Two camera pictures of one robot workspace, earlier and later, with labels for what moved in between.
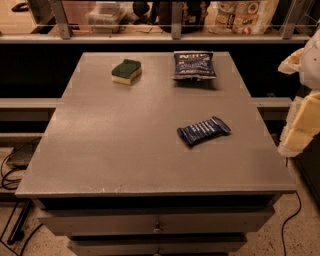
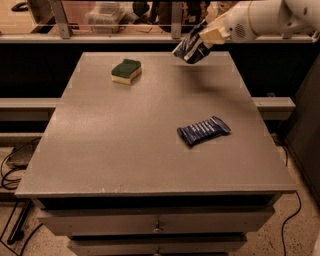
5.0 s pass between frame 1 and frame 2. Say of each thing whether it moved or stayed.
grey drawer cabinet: stayed
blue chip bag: moved
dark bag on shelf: stayed
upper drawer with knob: stayed
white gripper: moved
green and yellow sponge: stayed
